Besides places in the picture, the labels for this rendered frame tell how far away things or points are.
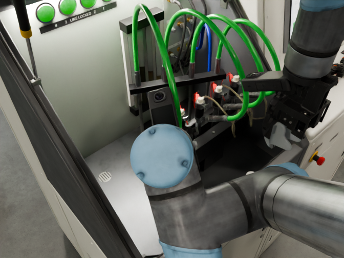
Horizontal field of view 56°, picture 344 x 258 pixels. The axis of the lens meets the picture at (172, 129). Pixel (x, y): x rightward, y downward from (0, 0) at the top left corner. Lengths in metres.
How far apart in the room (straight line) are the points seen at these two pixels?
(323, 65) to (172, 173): 0.30
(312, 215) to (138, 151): 0.20
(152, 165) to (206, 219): 0.10
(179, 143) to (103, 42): 0.68
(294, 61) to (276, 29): 0.63
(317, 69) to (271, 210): 0.25
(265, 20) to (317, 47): 0.60
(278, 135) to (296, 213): 0.32
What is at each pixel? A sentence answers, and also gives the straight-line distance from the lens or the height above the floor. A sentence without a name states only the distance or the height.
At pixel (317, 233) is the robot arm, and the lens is 0.35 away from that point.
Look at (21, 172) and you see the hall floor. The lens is 2.41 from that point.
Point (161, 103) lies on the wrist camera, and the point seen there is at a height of 1.36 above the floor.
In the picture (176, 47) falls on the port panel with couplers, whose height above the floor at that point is 1.11.
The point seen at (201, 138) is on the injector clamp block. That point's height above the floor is 0.98.
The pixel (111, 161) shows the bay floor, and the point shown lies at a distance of 1.20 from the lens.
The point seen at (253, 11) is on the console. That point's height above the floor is 1.29.
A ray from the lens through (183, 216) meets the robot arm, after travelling 0.41.
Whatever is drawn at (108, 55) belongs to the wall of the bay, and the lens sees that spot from 1.05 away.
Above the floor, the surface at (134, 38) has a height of 1.28.
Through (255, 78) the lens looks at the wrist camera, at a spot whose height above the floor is 1.37.
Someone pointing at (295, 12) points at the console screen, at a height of 1.24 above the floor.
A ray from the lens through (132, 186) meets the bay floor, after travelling 1.12.
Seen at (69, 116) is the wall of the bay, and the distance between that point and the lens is 1.08.
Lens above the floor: 1.75
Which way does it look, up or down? 45 degrees down
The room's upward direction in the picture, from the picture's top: straight up
